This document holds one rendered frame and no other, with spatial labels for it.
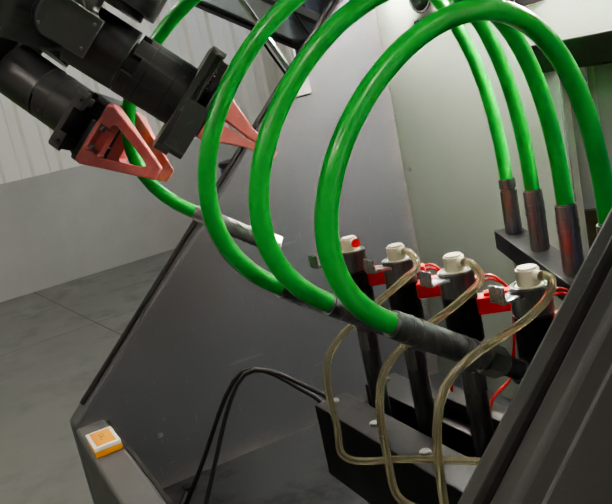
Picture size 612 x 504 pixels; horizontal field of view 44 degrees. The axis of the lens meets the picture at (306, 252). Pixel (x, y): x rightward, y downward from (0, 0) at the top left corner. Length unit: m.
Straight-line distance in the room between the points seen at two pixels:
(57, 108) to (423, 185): 0.53
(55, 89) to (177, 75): 0.18
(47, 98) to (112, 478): 0.39
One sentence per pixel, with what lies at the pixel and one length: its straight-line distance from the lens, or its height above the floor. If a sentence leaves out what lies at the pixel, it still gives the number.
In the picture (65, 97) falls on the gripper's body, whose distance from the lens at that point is 0.81.
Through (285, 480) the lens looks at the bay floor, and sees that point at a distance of 0.99.
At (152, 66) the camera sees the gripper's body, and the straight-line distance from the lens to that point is 0.68.
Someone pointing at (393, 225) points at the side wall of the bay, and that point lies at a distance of 1.13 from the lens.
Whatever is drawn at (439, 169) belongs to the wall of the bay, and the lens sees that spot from 1.06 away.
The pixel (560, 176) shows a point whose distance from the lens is 0.66.
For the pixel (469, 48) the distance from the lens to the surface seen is 0.81.
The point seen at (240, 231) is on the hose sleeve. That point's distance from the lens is 0.79.
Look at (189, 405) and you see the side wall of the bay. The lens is 1.03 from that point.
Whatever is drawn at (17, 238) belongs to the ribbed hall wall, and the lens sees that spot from 7.22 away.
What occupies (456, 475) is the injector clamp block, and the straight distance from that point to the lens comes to 0.63.
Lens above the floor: 1.30
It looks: 12 degrees down
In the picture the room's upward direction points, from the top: 12 degrees counter-clockwise
